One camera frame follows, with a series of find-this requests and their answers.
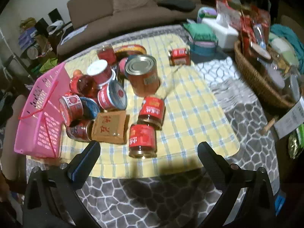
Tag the pink plastic basket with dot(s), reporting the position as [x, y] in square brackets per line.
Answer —
[45, 123]

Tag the wooden stick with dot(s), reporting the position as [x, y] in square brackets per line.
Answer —
[269, 124]

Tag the yellow checked cloth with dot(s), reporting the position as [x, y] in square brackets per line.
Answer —
[190, 123]

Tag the large tin can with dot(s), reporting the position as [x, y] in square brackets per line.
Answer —
[142, 76]

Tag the red tub white lid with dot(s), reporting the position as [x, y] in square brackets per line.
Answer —
[101, 72]

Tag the wicker basket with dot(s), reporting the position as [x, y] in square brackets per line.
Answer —
[256, 80]

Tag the teal and pink bowl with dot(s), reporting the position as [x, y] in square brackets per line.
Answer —
[201, 48]

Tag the brown sofa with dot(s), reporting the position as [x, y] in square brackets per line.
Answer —
[133, 21]

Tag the white paper label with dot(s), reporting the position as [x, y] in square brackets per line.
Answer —
[291, 121]

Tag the green foil packet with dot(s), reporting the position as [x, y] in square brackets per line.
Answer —
[296, 142]

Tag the round metal tin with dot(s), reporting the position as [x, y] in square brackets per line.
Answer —
[33, 51]

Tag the brown chair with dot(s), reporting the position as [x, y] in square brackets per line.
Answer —
[13, 135]

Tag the red snack bags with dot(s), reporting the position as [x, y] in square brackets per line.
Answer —
[249, 26]

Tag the purple plastic container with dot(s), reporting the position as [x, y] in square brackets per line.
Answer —
[206, 13]

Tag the red flat tin can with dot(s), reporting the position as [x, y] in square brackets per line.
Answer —
[130, 49]

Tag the black box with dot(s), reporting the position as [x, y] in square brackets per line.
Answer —
[54, 14]

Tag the green wipes packet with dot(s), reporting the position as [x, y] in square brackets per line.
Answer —
[201, 32]

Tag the white paper sheet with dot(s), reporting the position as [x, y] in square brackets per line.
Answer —
[72, 34]

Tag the brown egg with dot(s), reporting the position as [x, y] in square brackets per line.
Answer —
[77, 73]

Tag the teal cloth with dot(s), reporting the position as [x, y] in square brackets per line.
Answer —
[289, 35]

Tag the red tub blue lid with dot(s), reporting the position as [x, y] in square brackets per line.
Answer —
[109, 97]
[91, 108]

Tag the brown sauce packet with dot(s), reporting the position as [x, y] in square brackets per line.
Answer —
[110, 127]

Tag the white tissue box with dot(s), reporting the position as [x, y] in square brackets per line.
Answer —
[225, 35]

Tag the white cap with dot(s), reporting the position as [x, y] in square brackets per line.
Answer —
[55, 25]

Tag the red paper tub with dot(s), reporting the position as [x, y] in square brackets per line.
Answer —
[71, 106]
[123, 64]

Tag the gold-lid can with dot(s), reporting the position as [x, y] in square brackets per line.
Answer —
[152, 111]

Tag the dark grey cushion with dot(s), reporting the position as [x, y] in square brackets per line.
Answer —
[177, 4]

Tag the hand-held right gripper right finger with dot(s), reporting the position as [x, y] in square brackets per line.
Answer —
[209, 161]

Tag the green bag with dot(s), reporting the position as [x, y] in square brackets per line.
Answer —
[48, 65]

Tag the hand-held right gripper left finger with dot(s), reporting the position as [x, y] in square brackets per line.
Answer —
[78, 171]

